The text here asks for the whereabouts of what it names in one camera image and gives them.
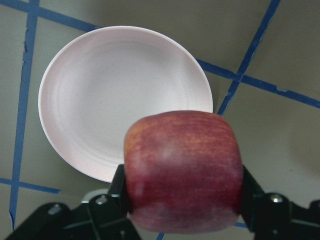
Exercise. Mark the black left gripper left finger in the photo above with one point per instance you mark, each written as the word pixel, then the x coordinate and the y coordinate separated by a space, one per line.
pixel 118 191

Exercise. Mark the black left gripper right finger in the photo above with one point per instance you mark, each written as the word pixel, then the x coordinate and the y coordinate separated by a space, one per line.
pixel 251 199

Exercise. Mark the red apple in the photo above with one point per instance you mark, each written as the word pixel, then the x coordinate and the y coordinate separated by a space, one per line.
pixel 184 173

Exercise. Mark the pink plate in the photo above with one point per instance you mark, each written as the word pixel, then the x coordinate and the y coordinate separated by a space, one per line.
pixel 105 80

